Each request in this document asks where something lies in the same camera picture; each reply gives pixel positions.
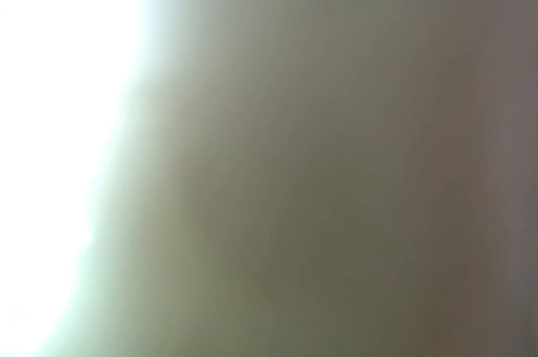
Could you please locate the black white astronaut suitcase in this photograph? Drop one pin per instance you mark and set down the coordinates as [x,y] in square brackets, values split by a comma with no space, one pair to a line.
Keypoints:
[268,178]

